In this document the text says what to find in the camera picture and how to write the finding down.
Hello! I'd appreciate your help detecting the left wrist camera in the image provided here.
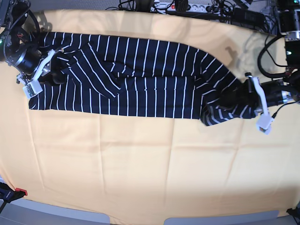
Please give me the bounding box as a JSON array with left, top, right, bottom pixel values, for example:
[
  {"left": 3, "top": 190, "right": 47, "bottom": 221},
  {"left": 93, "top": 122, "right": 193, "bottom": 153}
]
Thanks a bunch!
[{"left": 256, "top": 113, "right": 274, "bottom": 135}]

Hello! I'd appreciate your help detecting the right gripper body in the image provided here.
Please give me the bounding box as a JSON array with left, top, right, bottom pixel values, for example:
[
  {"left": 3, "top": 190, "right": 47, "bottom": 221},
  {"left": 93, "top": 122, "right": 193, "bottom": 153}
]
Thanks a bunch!
[{"left": 14, "top": 48, "right": 42, "bottom": 76}]

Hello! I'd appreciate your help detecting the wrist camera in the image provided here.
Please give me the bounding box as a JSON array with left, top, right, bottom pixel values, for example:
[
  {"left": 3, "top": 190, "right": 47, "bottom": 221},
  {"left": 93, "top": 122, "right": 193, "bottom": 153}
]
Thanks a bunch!
[
  {"left": 256, "top": 113, "right": 274, "bottom": 135},
  {"left": 22, "top": 80, "right": 43, "bottom": 99}
]

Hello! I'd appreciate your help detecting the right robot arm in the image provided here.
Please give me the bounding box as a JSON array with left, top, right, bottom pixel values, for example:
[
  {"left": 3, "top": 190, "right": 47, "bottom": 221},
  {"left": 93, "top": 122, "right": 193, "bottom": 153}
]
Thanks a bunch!
[{"left": 0, "top": 0, "right": 66, "bottom": 86}]

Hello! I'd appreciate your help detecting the white power strip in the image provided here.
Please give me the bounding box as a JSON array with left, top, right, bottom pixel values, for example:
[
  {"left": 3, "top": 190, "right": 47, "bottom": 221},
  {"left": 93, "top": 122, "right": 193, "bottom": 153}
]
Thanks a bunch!
[{"left": 150, "top": 0, "right": 210, "bottom": 13}]

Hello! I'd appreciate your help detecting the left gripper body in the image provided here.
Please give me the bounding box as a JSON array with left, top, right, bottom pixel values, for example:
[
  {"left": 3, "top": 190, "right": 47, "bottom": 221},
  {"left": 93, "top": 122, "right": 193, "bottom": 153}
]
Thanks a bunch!
[{"left": 261, "top": 81, "right": 293, "bottom": 107}]

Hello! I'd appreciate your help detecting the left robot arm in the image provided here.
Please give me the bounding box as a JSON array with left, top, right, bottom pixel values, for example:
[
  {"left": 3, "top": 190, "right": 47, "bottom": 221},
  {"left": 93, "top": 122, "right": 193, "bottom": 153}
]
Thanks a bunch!
[{"left": 257, "top": 0, "right": 300, "bottom": 103}]

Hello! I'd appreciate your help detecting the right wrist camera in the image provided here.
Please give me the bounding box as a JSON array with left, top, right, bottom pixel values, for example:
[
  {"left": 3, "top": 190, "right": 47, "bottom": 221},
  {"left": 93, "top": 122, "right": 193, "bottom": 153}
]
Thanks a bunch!
[{"left": 22, "top": 80, "right": 43, "bottom": 99}]

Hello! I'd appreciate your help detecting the yellow table cloth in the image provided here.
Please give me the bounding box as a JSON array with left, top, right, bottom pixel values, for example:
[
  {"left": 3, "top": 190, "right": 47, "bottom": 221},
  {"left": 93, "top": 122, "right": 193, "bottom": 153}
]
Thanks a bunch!
[{"left": 0, "top": 9, "right": 300, "bottom": 225}]

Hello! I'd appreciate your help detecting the black corner clamp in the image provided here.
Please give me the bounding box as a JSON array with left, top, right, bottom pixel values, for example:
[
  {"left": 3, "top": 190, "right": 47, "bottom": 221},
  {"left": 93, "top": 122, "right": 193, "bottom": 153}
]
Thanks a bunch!
[{"left": 286, "top": 207, "right": 300, "bottom": 225}]

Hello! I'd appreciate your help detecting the black power adapter box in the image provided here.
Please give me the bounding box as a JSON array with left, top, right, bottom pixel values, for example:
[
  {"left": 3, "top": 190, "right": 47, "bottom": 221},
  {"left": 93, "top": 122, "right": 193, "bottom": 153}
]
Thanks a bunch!
[{"left": 231, "top": 8, "right": 265, "bottom": 27}]

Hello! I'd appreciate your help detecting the red black clamp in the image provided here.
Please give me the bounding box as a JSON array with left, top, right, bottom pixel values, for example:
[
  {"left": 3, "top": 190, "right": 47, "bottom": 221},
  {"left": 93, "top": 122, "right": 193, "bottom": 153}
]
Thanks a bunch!
[{"left": 0, "top": 182, "right": 28, "bottom": 212}]

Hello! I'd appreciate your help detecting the navy white striped T-shirt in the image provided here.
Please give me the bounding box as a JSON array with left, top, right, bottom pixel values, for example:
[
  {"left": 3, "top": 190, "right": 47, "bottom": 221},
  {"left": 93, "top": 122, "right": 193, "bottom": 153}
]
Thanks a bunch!
[{"left": 29, "top": 32, "right": 255, "bottom": 126}]

